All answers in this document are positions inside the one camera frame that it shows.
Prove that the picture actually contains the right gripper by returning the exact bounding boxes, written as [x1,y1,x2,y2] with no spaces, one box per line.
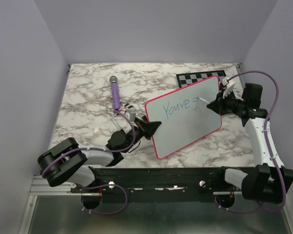
[208,89,246,116]

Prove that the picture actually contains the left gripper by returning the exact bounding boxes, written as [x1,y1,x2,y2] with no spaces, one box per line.
[123,117,162,154]

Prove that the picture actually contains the pink framed whiteboard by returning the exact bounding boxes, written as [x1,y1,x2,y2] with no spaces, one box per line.
[145,76,222,159]

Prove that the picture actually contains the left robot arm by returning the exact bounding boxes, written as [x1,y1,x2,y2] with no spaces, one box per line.
[37,117,162,193]

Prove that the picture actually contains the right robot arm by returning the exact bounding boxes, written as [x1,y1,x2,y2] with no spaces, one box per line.
[207,81,293,204]

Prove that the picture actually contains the black grey chessboard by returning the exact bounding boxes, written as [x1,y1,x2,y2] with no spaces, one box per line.
[176,70,229,88]

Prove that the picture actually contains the purple microphone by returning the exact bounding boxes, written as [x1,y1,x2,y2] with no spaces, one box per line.
[109,76,121,110]

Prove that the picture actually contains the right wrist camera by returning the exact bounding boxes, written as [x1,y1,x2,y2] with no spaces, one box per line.
[221,77,235,99]

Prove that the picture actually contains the wire microphone stand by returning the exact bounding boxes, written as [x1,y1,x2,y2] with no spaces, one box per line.
[110,99,145,130]

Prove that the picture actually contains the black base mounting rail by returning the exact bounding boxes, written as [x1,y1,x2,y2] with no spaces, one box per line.
[71,167,241,210]

